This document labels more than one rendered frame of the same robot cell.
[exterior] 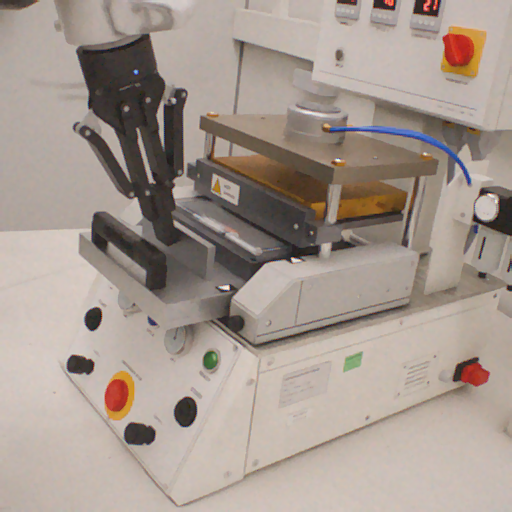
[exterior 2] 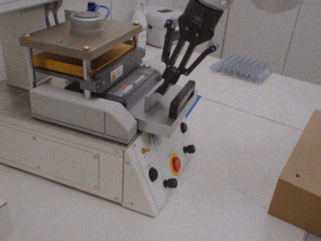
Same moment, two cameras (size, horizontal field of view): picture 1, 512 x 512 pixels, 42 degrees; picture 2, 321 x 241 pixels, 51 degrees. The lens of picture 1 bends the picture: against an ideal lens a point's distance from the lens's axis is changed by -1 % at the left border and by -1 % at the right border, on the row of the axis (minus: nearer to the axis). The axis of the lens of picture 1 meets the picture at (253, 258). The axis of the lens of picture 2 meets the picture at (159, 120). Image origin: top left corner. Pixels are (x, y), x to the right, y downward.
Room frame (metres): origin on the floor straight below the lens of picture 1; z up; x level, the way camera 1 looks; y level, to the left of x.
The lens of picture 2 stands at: (1.14, 0.74, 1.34)
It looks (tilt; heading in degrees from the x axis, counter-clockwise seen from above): 30 degrees down; 238
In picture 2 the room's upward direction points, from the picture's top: 5 degrees clockwise
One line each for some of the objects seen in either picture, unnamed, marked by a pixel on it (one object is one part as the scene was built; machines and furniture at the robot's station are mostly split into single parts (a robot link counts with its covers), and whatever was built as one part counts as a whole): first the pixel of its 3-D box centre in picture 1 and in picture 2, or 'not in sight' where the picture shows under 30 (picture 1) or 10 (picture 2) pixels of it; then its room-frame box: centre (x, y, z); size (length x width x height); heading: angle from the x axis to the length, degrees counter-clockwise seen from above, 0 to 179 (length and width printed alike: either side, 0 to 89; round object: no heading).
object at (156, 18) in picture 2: not in sight; (157, 25); (0.22, -0.85, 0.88); 0.25 x 0.20 x 0.17; 112
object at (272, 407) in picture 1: (288, 329); (95, 123); (0.85, -0.06, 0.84); 0.53 x 0.37 x 0.17; 130
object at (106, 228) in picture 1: (126, 247); (183, 97); (0.70, 0.14, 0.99); 0.15 x 0.02 x 0.04; 40
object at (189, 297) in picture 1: (224, 247); (130, 92); (0.79, 0.04, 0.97); 0.30 x 0.22 x 0.08; 130
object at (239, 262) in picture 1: (255, 234); (114, 84); (0.82, 0.00, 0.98); 0.20 x 0.17 x 0.03; 40
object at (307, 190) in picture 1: (312, 170); (89, 46); (0.87, -0.06, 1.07); 0.22 x 0.17 x 0.10; 40
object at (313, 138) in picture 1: (338, 158); (80, 36); (0.88, -0.09, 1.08); 0.31 x 0.24 x 0.13; 40
